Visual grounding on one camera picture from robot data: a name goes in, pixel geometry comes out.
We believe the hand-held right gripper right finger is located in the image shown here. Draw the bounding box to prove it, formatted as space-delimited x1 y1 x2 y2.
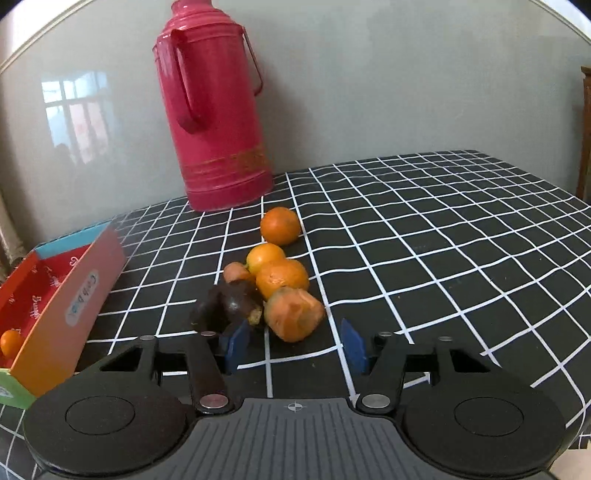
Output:
341 318 497 413

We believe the black checked tablecloth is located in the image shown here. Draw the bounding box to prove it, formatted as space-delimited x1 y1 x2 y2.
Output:
0 148 591 480

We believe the beige curtain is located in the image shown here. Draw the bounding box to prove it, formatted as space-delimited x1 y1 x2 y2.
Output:
0 189 28 278

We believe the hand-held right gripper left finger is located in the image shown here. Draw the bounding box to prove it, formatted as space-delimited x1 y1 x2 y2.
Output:
88 320 257 415

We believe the red thermos flask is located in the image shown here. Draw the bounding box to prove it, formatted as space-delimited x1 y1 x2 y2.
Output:
154 0 276 213

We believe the small mandarin orange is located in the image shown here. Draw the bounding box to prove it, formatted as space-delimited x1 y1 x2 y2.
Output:
223 262 256 284

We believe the brown wooden furniture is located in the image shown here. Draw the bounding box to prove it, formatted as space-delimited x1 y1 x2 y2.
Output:
575 66 591 201

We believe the wrinkled mandarin orange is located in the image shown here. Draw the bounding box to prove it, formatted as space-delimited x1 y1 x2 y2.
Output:
264 287 326 343

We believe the colourful cardboard box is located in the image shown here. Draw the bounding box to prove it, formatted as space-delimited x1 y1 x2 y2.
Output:
0 220 129 411

